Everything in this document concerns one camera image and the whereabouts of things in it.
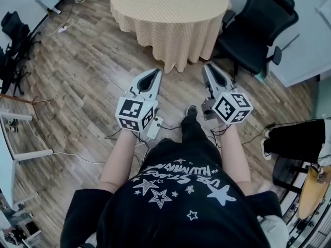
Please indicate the round wooden table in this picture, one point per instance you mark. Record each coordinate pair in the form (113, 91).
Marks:
(313, 192)

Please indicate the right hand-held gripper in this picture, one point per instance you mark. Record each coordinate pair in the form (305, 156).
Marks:
(230, 107)

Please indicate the black shoe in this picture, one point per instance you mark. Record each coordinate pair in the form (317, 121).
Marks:
(192, 111)

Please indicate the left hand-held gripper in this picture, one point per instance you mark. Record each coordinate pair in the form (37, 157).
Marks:
(129, 107)

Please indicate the grey waist pouch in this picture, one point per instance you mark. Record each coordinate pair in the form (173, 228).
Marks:
(274, 231)

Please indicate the black mesh office chair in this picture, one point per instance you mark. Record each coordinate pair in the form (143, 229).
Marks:
(256, 30)

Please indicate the large white desk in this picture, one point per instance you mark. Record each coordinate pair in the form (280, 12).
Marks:
(305, 48)

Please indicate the person's right forearm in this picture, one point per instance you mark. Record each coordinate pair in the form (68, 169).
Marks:
(235, 159)

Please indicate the white power strip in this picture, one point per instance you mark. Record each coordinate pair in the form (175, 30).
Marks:
(154, 128)
(62, 29)

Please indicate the black star-print shirt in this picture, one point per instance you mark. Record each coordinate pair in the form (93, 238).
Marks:
(175, 216)

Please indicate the round table with yellow tablecloth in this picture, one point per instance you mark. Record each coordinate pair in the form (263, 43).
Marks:
(170, 17)

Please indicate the person's black trousers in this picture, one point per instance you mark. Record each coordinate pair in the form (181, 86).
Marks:
(190, 129)

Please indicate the reddish wooden stand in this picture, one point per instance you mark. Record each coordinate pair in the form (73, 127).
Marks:
(23, 101)

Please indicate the person's left forearm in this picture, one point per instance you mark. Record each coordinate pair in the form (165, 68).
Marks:
(119, 159)

